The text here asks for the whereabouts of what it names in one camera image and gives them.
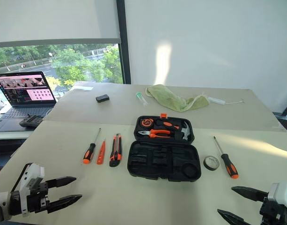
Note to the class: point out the large orange black screwdriver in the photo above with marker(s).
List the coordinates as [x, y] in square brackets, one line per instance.
[228, 164]

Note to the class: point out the small orange black screwdriver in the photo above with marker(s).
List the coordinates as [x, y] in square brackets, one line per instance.
[89, 152]

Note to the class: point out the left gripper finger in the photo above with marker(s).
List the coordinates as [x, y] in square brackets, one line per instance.
[63, 202]
[61, 181]

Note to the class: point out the clear tube green cap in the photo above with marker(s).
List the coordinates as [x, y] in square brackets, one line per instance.
[141, 98]

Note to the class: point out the green towel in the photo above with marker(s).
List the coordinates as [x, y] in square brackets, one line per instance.
[171, 98]

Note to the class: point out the orange tester pen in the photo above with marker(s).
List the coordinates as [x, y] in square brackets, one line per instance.
[101, 154]

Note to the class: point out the black electrical tape roll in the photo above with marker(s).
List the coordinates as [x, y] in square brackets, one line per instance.
[207, 164]

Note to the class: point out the dark window frame post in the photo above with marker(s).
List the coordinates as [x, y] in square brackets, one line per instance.
[124, 47]

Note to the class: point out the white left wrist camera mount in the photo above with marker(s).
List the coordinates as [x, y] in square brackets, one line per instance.
[28, 174]

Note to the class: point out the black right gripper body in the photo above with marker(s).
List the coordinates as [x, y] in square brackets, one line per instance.
[274, 214]

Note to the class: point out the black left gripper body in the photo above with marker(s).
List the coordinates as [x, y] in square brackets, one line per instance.
[39, 199]

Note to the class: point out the white roller blind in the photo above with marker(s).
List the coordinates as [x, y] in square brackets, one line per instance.
[54, 21]

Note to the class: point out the orange black utility knife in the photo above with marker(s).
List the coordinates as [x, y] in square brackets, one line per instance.
[116, 150]

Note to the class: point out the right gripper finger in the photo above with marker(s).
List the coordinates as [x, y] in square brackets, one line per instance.
[232, 219]
[251, 194]

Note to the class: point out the orange black tape measure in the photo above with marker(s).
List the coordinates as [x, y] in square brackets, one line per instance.
[146, 122]

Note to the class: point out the black plastic tool case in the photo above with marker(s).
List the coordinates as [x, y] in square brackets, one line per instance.
[164, 164]

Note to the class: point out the open laptop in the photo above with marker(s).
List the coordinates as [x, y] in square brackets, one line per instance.
[26, 91]

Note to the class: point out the small black box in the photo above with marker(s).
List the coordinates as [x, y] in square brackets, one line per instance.
[102, 98]

